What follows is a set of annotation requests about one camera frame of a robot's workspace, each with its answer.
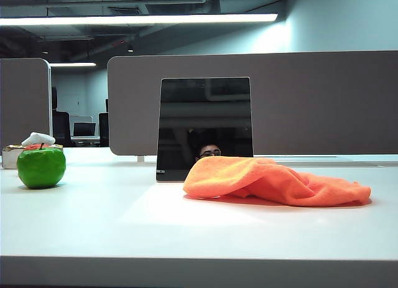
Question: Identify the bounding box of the white background desk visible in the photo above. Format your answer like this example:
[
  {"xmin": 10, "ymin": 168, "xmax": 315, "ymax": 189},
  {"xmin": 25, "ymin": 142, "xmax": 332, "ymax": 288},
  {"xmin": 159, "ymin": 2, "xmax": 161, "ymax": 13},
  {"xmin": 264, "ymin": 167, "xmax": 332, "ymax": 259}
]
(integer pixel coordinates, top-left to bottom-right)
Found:
[{"xmin": 70, "ymin": 135, "xmax": 101, "ymax": 147}]

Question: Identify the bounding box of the dark laptop screen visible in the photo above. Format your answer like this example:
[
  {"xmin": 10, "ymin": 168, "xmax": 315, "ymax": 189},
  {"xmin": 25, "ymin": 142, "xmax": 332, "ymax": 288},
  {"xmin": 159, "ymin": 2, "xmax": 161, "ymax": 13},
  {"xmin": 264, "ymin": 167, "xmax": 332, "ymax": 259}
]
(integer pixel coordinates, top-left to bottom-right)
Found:
[{"xmin": 73, "ymin": 122, "xmax": 96, "ymax": 137}]

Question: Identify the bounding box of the wide grey desk partition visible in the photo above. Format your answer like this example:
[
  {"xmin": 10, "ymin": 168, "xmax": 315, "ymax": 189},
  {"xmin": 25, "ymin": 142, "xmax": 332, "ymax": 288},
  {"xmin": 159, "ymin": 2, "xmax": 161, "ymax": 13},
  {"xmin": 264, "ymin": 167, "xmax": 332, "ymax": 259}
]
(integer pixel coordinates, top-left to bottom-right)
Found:
[{"xmin": 106, "ymin": 50, "xmax": 398, "ymax": 156}]

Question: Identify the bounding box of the gold and white tissue box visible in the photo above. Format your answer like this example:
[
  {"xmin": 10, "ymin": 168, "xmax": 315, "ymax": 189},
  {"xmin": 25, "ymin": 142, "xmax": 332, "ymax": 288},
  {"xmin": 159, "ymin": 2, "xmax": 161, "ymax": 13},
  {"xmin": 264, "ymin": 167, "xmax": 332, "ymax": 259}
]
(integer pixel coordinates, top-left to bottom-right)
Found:
[{"xmin": 2, "ymin": 144, "xmax": 64, "ymax": 170}]

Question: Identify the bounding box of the ceiling air vent grille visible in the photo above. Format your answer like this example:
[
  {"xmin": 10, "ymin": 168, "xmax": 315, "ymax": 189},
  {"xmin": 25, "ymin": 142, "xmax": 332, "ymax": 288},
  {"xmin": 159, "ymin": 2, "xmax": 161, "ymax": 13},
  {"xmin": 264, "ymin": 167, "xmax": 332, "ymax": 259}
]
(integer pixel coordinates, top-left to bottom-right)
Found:
[{"xmin": 108, "ymin": 6, "xmax": 141, "ymax": 16}]

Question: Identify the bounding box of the orange microfiber cloth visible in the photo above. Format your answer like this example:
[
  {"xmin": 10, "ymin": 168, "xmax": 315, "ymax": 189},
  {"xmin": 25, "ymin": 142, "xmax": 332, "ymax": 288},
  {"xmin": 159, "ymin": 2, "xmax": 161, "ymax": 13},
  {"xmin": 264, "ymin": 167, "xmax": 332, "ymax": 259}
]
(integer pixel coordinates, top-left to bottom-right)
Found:
[{"xmin": 182, "ymin": 156, "xmax": 373, "ymax": 207}]

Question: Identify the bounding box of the narrow grey desk partition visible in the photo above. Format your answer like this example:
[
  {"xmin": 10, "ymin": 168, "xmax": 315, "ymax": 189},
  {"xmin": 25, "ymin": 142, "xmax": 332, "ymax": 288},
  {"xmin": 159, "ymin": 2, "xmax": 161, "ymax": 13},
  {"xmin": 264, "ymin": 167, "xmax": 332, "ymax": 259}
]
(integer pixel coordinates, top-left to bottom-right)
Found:
[{"xmin": 0, "ymin": 57, "xmax": 52, "ymax": 149}]

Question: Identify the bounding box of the black framed standing mirror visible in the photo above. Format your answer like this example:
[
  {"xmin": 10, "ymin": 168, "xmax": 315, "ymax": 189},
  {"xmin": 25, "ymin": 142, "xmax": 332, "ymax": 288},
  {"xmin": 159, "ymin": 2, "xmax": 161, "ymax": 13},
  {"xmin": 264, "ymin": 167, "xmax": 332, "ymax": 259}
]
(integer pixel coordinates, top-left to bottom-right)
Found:
[{"xmin": 155, "ymin": 77, "xmax": 255, "ymax": 182}]

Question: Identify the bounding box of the tall black office chair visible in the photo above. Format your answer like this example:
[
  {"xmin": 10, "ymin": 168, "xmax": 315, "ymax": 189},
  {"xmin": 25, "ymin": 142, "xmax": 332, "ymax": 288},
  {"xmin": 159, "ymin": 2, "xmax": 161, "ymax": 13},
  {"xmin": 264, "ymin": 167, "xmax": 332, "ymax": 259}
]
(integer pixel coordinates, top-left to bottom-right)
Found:
[{"xmin": 51, "ymin": 87, "xmax": 72, "ymax": 147}]

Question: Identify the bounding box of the green apple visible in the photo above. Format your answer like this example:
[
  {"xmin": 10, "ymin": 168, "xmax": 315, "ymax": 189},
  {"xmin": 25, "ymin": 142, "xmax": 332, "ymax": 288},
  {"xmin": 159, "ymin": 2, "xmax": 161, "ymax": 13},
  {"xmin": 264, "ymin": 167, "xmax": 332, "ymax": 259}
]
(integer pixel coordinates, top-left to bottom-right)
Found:
[{"xmin": 16, "ymin": 142, "xmax": 67, "ymax": 189}]

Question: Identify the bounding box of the white tissue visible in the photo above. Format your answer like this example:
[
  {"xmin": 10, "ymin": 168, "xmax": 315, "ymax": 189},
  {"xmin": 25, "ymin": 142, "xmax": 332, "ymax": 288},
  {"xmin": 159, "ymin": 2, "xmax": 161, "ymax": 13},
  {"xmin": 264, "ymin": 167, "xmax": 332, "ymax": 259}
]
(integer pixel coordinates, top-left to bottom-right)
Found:
[{"xmin": 21, "ymin": 131, "xmax": 56, "ymax": 146}]

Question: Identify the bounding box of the short ceiling light strip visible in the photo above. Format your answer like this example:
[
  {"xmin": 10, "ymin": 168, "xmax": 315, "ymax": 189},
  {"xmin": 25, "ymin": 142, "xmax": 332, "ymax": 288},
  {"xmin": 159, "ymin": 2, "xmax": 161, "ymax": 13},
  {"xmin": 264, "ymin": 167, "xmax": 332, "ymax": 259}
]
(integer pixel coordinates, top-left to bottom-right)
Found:
[{"xmin": 49, "ymin": 62, "xmax": 96, "ymax": 67}]

